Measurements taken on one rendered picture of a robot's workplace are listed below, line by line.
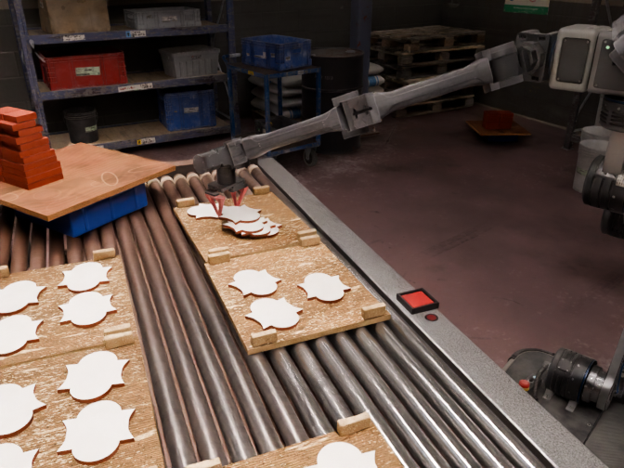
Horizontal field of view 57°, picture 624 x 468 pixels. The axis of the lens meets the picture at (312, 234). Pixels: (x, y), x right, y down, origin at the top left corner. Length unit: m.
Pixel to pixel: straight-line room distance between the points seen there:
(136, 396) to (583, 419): 1.57
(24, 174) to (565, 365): 1.89
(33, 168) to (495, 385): 1.46
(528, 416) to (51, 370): 0.94
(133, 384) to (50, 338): 0.27
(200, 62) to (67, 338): 4.59
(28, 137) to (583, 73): 1.57
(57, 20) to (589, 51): 4.50
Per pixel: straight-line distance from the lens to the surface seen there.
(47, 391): 1.25
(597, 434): 2.26
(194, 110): 5.81
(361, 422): 1.06
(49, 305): 1.52
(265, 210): 1.89
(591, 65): 1.65
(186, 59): 5.69
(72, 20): 5.49
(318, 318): 1.34
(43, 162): 1.98
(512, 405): 1.21
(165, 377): 1.24
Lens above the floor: 1.70
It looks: 26 degrees down
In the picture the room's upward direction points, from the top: straight up
